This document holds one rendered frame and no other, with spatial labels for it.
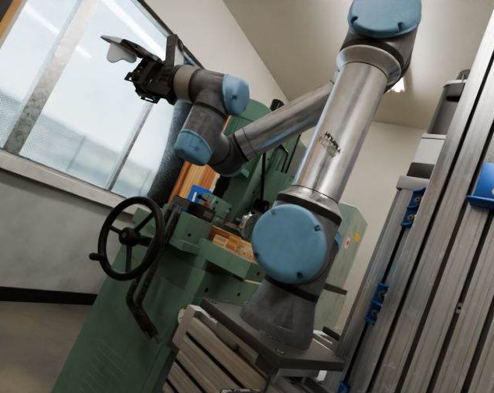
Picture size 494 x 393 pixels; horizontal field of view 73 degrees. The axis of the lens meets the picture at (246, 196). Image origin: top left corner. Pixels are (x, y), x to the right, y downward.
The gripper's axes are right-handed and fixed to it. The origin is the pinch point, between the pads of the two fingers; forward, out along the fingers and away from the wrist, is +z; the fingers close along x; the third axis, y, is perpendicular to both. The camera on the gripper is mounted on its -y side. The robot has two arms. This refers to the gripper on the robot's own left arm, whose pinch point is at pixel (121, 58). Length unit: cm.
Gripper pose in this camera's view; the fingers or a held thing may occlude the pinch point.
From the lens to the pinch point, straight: 93.1
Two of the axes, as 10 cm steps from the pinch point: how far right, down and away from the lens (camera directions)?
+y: -4.4, 8.7, -2.4
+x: 2.5, 3.7, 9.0
